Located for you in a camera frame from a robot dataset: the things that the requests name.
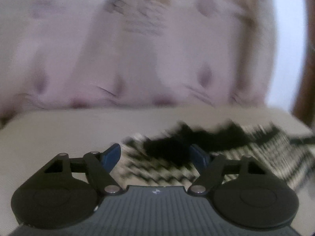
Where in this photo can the beige mattress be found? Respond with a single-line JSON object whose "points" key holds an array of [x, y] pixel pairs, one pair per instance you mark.
{"points": [[31, 139]]}

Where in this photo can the brown wooden door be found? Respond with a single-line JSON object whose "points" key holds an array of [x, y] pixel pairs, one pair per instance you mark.
{"points": [[304, 105]]}

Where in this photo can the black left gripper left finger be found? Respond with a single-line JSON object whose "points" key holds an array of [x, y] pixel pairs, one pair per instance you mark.
{"points": [[66, 191]]}

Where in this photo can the black white striped knit sweater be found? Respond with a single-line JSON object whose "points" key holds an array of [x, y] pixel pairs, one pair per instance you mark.
{"points": [[166, 160]]}

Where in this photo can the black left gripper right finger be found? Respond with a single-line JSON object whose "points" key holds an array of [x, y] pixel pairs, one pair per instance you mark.
{"points": [[243, 192]]}

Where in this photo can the pink floral curtain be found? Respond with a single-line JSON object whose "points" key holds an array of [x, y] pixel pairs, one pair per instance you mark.
{"points": [[72, 54]]}

